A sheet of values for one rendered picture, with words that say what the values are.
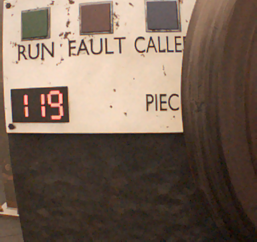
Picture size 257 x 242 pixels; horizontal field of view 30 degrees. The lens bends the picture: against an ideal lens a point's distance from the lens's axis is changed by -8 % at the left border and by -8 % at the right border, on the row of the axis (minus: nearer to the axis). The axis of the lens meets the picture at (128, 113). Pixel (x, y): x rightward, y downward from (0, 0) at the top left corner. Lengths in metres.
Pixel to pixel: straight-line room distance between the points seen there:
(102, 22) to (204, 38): 0.18
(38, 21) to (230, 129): 0.29
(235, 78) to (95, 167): 0.27
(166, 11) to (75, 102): 0.16
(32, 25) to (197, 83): 0.25
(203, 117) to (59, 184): 0.27
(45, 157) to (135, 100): 0.15
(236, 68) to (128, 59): 0.19
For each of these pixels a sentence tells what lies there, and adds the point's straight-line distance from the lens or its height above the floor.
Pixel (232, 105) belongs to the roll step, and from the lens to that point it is 0.45.
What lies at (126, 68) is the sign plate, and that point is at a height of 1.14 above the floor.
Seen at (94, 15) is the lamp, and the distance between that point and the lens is 0.60.
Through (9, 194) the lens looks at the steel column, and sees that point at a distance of 3.46.
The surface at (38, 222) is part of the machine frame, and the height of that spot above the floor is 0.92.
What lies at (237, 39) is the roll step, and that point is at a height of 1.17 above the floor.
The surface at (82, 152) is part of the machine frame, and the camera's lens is 0.65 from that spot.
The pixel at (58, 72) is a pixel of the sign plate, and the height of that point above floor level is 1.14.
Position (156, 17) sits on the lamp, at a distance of 0.59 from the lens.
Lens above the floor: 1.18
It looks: 9 degrees down
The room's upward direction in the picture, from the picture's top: 2 degrees counter-clockwise
